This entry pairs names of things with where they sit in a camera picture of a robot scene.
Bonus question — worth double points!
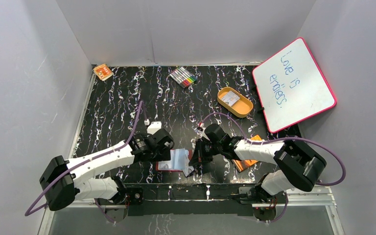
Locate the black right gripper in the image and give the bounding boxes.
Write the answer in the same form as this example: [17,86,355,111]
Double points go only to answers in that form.
[189,138,222,166]

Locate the silver VIP credit card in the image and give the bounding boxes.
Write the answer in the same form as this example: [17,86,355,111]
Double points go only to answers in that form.
[181,159,194,177]

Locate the red leather card holder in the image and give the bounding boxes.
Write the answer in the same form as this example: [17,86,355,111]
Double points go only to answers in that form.
[156,148,192,172]

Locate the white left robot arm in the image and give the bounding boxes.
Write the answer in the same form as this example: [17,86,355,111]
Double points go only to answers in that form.
[39,128,174,211]

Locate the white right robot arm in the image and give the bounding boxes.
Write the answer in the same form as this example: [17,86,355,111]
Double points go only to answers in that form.
[189,124,327,203]

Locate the white credit card in tray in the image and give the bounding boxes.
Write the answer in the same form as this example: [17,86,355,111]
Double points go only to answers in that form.
[221,91,240,107]

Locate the small orange card box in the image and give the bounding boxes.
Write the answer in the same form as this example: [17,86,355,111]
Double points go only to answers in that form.
[93,64,113,81]

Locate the orange book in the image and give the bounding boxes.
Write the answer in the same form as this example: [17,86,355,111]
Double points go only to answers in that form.
[232,135,263,172]

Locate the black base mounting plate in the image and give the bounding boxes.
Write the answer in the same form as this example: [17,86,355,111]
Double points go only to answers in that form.
[110,183,278,217]

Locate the yellow oval tray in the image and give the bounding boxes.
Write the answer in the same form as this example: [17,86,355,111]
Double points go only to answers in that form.
[217,87,254,118]

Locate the pack of coloured markers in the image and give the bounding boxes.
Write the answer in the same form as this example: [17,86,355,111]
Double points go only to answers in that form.
[169,67,197,88]

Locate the pink framed whiteboard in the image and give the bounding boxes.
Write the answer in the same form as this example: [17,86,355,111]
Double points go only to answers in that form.
[252,37,337,133]

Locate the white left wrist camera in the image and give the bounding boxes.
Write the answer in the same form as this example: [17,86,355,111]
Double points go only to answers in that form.
[146,121,162,135]

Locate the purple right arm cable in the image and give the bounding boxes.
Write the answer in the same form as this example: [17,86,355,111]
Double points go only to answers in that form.
[199,112,347,187]

